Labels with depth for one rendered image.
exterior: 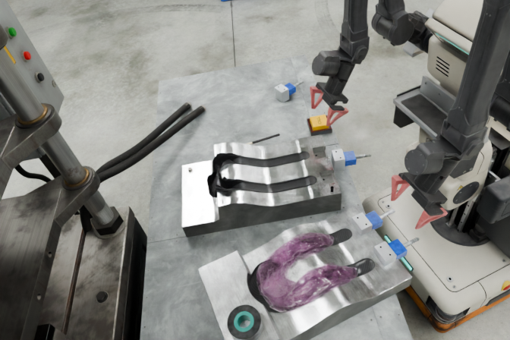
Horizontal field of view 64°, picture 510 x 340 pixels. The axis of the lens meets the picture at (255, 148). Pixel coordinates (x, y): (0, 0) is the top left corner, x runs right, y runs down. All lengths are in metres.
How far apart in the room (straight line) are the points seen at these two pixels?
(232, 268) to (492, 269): 1.15
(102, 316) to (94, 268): 0.17
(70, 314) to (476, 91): 1.20
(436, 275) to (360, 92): 1.55
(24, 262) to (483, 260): 1.64
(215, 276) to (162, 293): 0.21
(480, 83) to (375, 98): 2.12
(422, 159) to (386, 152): 1.67
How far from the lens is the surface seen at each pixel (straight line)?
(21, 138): 1.13
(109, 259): 1.43
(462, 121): 0.94
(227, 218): 1.27
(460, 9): 1.17
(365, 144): 2.64
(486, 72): 0.87
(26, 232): 1.28
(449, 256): 1.92
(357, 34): 1.20
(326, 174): 1.34
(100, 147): 3.05
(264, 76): 1.87
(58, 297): 1.44
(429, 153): 0.94
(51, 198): 1.31
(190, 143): 1.62
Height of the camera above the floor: 1.90
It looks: 46 degrees down
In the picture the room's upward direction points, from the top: 11 degrees counter-clockwise
